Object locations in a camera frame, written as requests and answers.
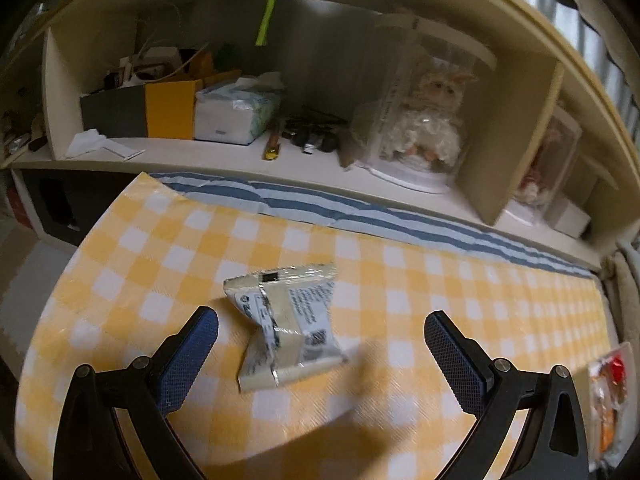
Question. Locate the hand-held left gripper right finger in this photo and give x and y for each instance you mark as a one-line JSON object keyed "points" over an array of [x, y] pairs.
{"points": [[452, 360]]}

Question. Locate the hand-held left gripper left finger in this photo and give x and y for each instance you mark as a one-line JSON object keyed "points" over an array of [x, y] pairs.
{"points": [[187, 360]]}

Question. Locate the silver white snack packet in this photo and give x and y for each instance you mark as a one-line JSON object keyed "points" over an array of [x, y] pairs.
{"points": [[285, 320]]}

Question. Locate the white shallow tray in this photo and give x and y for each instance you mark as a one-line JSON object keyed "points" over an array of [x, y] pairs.
{"points": [[592, 440]]}

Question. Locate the red snack packet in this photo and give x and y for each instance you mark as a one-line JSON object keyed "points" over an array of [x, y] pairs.
{"points": [[617, 372]]}

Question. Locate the orange snack packet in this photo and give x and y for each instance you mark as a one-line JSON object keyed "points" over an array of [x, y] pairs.
{"points": [[607, 425]]}

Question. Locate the yellow checkered tablecloth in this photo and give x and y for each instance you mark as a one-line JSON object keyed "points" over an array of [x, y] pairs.
{"points": [[400, 285]]}

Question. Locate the beige fleece blanket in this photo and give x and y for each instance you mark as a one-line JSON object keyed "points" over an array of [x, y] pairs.
{"points": [[627, 285]]}

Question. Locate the blue striped blanket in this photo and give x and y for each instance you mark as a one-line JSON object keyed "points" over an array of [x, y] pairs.
{"points": [[300, 205]]}

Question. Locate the pink-dress doll in clear case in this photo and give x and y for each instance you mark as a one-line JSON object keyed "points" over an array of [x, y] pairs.
{"points": [[542, 170]]}

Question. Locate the wooden shelf unit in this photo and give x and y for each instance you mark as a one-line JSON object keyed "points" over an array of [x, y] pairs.
{"points": [[510, 135]]}

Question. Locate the white-dress doll in clear case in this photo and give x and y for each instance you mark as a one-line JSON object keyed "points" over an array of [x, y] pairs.
{"points": [[430, 125]]}

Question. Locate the white folded paper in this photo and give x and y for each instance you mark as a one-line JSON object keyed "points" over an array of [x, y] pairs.
{"points": [[87, 142]]}

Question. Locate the tissue pack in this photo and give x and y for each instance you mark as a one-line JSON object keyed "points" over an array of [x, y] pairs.
{"points": [[220, 115]]}

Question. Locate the black and orange box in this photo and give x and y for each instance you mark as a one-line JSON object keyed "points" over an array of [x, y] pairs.
{"points": [[170, 110]]}

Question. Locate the pile of small dark items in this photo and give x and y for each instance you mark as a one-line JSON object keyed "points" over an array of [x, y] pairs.
{"points": [[312, 135]]}

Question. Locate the grey curtain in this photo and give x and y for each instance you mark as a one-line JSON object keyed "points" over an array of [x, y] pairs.
{"points": [[590, 35]]}

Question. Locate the green ribbon bookmark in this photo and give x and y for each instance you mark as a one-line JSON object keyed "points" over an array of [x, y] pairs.
{"points": [[267, 5]]}

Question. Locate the white wooden frame box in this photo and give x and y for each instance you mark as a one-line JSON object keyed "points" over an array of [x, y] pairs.
{"points": [[567, 217]]}

